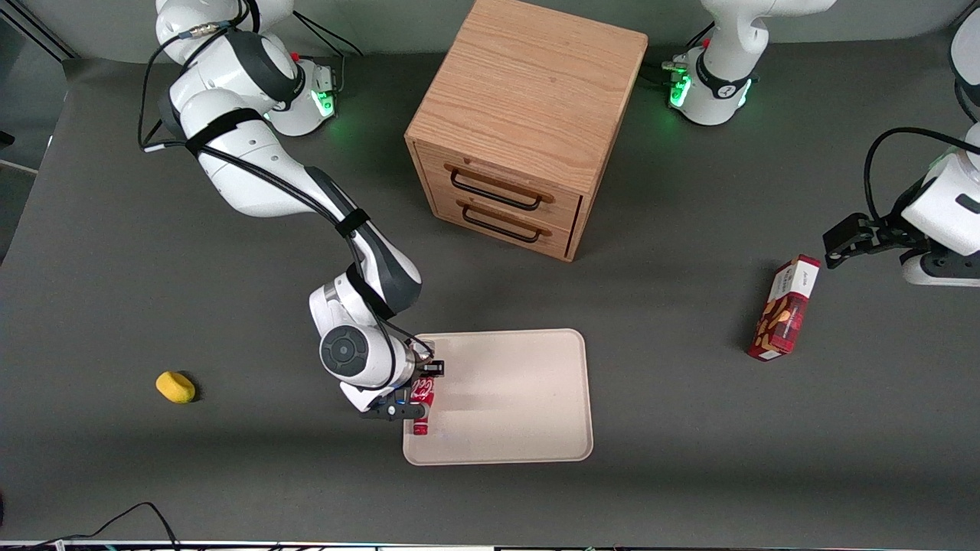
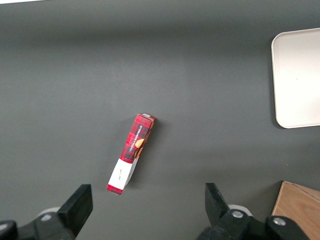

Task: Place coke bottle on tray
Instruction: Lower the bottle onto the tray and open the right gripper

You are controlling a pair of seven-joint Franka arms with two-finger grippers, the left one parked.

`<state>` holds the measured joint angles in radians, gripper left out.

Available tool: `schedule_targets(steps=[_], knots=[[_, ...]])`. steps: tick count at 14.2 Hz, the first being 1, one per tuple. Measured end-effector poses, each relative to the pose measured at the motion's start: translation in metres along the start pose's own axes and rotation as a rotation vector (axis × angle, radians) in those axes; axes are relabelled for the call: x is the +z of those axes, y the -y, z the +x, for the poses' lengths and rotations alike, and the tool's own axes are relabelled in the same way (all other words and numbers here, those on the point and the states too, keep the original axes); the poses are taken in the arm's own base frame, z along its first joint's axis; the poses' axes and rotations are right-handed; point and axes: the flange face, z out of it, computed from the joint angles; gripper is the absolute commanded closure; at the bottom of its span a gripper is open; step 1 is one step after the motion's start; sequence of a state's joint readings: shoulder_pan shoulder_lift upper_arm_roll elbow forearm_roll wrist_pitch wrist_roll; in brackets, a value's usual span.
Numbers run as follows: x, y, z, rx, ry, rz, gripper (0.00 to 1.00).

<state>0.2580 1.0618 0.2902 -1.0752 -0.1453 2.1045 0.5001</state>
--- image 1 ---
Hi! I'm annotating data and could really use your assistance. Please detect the small red coke bottle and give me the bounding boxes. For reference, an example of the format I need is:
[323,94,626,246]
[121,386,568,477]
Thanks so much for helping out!
[412,375,436,435]

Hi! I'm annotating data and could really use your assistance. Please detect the red plaid cookie box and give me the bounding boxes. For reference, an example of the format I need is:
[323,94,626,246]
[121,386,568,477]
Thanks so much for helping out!
[747,255,822,362]

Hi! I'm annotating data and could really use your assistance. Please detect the black cable along right arm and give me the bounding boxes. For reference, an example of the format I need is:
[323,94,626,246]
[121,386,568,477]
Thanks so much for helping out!
[138,0,431,383]

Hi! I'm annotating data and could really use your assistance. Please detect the black drawer handle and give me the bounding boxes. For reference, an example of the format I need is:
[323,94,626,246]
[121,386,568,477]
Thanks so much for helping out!
[461,203,543,244]
[449,167,554,212]

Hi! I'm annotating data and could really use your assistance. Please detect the wooden two-drawer cabinet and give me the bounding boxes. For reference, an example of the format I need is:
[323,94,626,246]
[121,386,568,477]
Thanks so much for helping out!
[404,0,649,263]

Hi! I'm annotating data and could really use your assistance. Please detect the wooden drawer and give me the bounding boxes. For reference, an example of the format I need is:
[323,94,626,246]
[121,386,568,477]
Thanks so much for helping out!
[417,142,584,230]
[429,190,575,258]

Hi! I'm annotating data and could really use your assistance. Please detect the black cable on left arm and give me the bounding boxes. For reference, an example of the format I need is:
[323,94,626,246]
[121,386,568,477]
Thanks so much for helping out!
[864,126,980,224]

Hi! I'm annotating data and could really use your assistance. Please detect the yellow sponge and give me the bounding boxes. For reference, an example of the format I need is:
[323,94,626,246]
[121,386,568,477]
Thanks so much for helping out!
[155,371,196,404]

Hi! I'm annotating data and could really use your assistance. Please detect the black cable at table edge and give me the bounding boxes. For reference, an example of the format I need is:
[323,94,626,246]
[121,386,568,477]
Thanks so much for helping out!
[0,501,181,551]

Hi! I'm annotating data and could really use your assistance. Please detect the beige plastic tray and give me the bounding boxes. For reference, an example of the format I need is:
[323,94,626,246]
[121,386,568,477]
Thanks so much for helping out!
[403,329,594,466]

